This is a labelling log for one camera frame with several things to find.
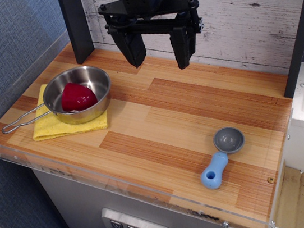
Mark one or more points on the yellow cloth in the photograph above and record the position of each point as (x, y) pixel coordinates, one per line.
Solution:
(49, 127)

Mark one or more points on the stainless steel pot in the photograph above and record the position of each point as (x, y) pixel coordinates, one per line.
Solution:
(91, 77)

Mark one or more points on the clear acrylic table guard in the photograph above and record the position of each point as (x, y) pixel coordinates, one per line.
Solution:
(159, 140)

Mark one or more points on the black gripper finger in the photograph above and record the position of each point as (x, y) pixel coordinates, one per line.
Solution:
(183, 41)
(130, 44)

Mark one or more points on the red pepper toy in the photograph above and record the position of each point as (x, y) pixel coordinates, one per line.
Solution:
(76, 97)

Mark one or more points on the blue grey scoop spoon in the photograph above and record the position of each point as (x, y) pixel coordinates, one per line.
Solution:
(227, 140)

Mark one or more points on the grey cabinet with button panel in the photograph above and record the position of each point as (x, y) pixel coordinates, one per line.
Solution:
(85, 206)

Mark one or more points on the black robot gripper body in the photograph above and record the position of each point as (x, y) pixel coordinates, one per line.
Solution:
(150, 16)

